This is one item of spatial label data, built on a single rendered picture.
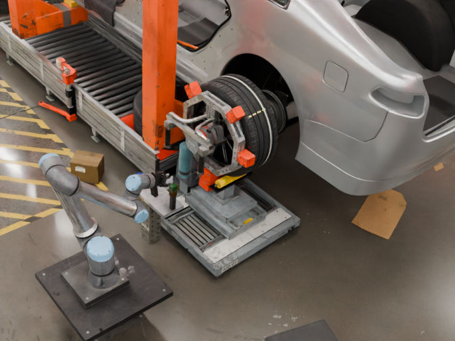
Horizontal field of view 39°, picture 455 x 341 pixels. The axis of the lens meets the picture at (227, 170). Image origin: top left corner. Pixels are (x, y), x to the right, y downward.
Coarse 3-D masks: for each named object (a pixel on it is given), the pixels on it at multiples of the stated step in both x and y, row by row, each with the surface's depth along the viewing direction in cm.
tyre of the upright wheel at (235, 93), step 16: (224, 80) 412; (240, 80) 410; (224, 96) 401; (240, 96) 399; (256, 112) 400; (272, 112) 407; (256, 128) 399; (272, 128) 407; (256, 144) 400; (272, 144) 413; (256, 160) 410
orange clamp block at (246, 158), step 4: (240, 152) 400; (244, 152) 401; (248, 152) 401; (240, 156) 399; (244, 156) 398; (248, 156) 398; (252, 156) 398; (236, 160) 404; (240, 160) 400; (244, 160) 397; (248, 160) 397; (252, 160) 400; (244, 164) 399; (248, 164) 399; (252, 164) 402
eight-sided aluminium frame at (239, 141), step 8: (200, 96) 406; (208, 96) 407; (184, 104) 423; (192, 104) 417; (216, 104) 397; (224, 104) 398; (184, 112) 428; (192, 112) 430; (224, 112) 394; (192, 128) 438; (232, 128) 395; (232, 136) 397; (240, 136) 397; (240, 144) 398; (192, 152) 439; (208, 160) 436; (232, 160) 407; (208, 168) 432; (216, 168) 428; (224, 168) 417; (232, 168) 410
